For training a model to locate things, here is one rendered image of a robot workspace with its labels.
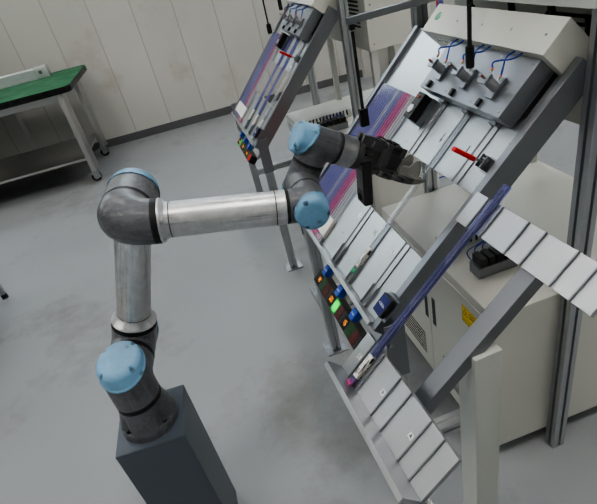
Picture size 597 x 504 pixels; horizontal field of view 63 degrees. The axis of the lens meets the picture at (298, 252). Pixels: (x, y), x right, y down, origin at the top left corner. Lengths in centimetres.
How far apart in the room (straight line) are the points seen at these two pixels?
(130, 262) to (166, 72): 461
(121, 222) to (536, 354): 115
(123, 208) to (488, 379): 79
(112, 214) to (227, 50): 476
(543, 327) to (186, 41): 485
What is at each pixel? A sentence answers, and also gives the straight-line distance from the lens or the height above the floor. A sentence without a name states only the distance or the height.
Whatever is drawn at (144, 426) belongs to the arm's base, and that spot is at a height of 60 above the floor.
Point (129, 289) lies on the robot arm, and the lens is 127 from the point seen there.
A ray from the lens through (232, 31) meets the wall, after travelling 570.
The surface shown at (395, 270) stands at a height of 81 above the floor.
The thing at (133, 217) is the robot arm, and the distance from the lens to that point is 102.
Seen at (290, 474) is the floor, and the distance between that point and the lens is 185.
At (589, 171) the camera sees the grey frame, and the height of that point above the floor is 98.
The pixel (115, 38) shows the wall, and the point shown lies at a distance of 571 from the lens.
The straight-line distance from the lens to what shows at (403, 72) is 164.
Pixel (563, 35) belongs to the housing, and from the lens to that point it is 115.
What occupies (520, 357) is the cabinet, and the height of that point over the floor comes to 43.
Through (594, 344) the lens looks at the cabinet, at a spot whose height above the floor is 37.
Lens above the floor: 153
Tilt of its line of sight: 32 degrees down
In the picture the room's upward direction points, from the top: 14 degrees counter-clockwise
